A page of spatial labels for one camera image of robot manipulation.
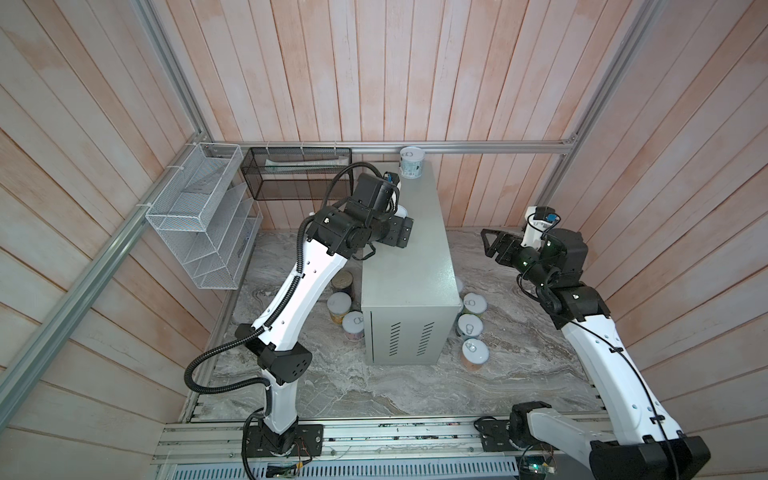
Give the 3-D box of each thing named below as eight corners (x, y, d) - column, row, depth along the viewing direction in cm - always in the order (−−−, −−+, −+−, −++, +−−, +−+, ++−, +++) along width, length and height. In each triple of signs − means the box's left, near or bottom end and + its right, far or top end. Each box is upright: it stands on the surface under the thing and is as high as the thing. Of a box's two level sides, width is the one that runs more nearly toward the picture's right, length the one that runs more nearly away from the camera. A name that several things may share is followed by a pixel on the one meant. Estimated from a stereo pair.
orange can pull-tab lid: (462, 367, 87) (466, 361, 83) (458, 345, 91) (461, 338, 87) (486, 367, 86) (491, 361, 83) (481, 345, 91) (486, 338, 87)
